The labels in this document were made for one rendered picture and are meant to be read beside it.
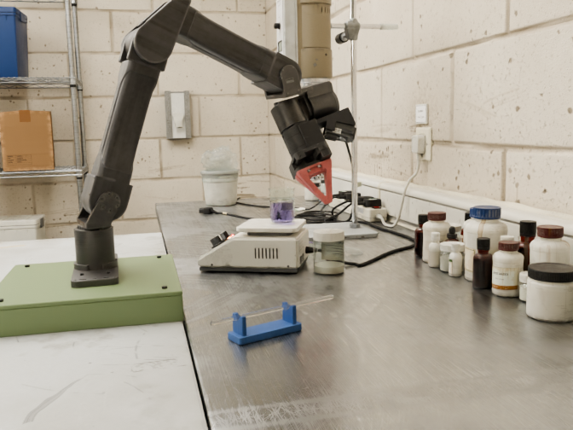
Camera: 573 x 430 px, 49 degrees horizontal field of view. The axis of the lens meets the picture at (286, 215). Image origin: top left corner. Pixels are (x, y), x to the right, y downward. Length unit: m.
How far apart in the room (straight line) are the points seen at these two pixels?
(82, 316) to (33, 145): 2.35
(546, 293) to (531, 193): 0.39
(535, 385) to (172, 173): 3.02
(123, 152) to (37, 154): 2.20
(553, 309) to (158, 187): 2.87
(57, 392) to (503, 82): 1.03
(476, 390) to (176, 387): 0.32
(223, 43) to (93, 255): 0.42
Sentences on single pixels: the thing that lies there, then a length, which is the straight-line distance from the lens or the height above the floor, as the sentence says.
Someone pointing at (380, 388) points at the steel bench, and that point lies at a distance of 0.71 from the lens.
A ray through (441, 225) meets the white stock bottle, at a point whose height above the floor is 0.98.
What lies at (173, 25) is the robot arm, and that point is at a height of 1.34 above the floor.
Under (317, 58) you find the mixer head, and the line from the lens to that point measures 1.57.
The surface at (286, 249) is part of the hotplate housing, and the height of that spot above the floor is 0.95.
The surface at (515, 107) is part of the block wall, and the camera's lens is 1.35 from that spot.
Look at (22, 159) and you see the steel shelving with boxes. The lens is 3.26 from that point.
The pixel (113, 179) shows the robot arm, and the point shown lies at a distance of 1.05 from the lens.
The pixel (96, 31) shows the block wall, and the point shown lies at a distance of 3.62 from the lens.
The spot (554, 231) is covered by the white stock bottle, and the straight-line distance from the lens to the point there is 1.08.
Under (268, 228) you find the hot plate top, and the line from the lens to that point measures 1.20.
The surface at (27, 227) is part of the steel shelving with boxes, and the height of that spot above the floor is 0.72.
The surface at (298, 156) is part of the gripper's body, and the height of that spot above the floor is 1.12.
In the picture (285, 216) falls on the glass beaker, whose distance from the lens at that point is 1.22.
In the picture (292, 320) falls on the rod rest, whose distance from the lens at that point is 0.88.
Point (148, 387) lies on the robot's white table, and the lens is 0.73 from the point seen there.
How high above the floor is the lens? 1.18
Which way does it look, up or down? 8 degrees down
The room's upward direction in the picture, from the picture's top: 1 degrees counter-clockwise
